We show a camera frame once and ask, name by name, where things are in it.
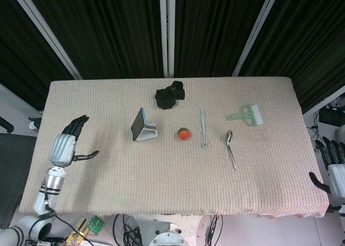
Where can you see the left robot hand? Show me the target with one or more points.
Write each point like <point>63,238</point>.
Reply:
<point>62,149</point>

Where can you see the orange and green ball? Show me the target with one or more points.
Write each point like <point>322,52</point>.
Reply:
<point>184,134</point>

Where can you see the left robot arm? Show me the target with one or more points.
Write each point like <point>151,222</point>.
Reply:
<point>54,181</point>

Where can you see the dark pleated curtain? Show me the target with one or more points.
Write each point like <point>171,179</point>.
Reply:
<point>21,54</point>
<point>310,41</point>
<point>107,27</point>
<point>215,27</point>

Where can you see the metal spoon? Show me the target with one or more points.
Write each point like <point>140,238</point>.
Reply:
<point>229,138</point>

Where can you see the black smartphone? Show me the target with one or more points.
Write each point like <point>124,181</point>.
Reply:
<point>138,124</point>

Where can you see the white metal frame post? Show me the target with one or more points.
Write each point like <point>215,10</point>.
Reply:
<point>45,33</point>
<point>256,33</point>
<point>167,30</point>

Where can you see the beige woven tablecloth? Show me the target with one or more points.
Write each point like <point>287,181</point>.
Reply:
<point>172,181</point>

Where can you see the black electronics box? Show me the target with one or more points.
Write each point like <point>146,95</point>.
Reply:
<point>331,116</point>

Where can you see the white frame beam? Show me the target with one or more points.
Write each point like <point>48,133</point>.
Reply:
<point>323,100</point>

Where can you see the green brush white bristles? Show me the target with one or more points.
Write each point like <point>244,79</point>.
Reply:
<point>249,116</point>

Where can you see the green circuit board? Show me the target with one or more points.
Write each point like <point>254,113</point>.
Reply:
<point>95,224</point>

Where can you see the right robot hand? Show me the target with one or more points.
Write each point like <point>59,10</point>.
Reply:
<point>337,181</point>

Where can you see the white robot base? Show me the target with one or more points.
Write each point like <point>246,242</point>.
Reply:
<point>191,229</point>

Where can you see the white folding phone stand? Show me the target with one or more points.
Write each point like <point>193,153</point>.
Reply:
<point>149,131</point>

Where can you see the round metal flange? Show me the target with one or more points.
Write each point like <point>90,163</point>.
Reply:
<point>167,240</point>

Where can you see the yellow circuit board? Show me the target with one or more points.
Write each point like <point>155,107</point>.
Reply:
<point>76,235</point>

